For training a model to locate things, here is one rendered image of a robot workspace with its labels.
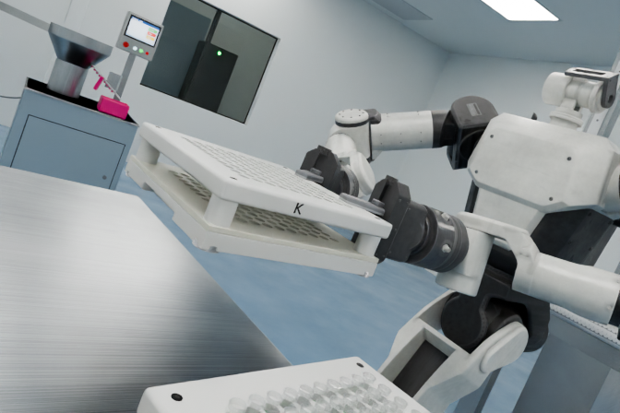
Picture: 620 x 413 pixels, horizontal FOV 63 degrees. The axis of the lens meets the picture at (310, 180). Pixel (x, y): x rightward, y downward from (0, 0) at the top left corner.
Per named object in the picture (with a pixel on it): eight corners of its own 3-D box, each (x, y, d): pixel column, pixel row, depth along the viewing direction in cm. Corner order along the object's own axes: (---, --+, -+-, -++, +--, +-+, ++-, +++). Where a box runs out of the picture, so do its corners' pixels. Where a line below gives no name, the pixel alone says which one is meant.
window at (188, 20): (136, 84, 564) (172, -16, 553) (136, 84, 565) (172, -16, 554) (244, 125, 636) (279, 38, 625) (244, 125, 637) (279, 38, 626)
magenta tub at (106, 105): (97, 111, 293) (102, 97, 292) (95, 108, 303) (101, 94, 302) (125, 120, 301) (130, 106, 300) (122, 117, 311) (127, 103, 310)
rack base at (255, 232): (271, 207, 82) (277, 194, 81) (372, 277, 63) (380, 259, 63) (124, 171, 66) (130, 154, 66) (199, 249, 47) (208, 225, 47)
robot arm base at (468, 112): (432, 153, 128) (470, 137, 131) (463, 184, 120) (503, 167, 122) (435, 105, 118) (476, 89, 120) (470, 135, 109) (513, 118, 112)
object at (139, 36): (96, 103, 324) (130, 10, 318) (95, 101, 332) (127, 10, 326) (132, 116, 336) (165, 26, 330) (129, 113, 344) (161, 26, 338)
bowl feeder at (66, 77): (29, 85, 285) (51, 21, 282) (30, 78, 316) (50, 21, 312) (117, 114, 310) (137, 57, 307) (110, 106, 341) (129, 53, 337)
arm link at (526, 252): (435, 263, 78) (527, 295, 71) (454, 207, 78) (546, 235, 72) (445, 265, 84) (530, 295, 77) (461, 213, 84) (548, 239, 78)
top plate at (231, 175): (282, 178, 81) (287, 167, 81) (387, 240, 62) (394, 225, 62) (137, 135, 66) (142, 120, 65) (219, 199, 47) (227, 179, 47)
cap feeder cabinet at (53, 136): (-21, 217, 278) (24, 87, 270) (-12, 187, 326) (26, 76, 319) (97, 241, 310) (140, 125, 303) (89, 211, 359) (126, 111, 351)
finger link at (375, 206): (336, 196, 67) (370, 208, 70) (348, 204, 64) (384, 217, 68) (340, 185, 67) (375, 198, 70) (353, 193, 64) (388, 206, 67)
